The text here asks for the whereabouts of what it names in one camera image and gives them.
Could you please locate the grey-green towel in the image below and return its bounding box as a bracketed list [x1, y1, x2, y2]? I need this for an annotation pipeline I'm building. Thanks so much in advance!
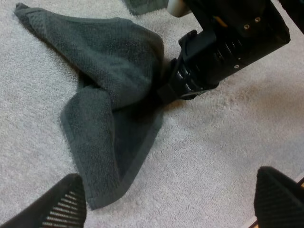
[122, 0, 171, 17]
[13, 2, 167, 211]

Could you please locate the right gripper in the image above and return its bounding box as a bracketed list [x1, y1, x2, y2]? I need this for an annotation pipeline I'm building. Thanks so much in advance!
[170, 0, 291, 84]

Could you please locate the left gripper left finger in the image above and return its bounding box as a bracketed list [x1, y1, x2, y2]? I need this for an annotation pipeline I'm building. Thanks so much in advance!
[0, 173, 87, 228]

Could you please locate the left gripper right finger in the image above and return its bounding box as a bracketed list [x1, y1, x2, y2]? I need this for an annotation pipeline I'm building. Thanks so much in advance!
[253, 166, 304, 228]

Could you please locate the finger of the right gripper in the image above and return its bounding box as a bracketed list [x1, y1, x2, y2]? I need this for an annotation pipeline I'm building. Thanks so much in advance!
[156, 57, 220, 105]

